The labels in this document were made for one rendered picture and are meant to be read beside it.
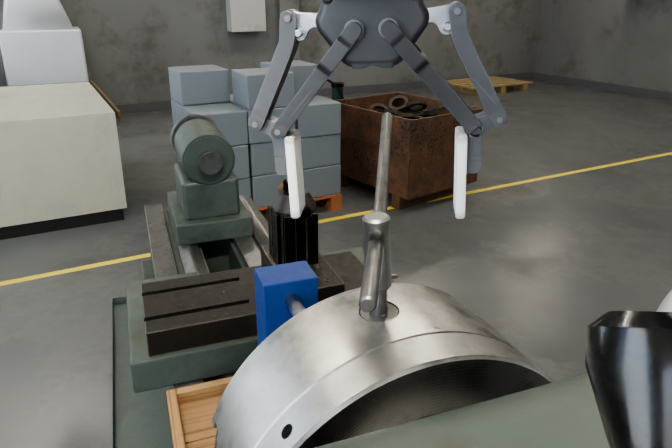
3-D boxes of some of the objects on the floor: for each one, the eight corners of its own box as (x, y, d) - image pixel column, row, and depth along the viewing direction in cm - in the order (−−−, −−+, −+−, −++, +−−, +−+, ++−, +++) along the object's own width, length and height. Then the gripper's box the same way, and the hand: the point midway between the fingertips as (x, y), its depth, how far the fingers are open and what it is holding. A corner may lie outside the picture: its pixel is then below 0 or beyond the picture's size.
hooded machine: (91, 117, 730) (72, -18, 676) (98, 128, 669) (78, -19, 615) (16, 124, 692) (-10, -18, 639) (17, 136, 631) (-13, -20, 578)
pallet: (494, 82, 1034) (495, 75, 1029) (535, 90, 954) (535, 82, 949) (432, 88, 971) (433, 80, 967) (470, 96, 891) (470, 88, 887)
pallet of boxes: (303, 183, 476) (300, 59, 442) (341, 209, 419) (342, 69, 385) (179, 203, 431) (167, 66, 397) (204, 235, 374) (191, 78, 340)
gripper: (539, -73, 43) (521, 196, 50) (218, -52, 46) (246, 196, 53) (564, -83, 36) (538, 231, 43) (184, -58, 39) (221, 229, 47)
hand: (376, 199), depth 48 cm, fingers open, 13 cm apart
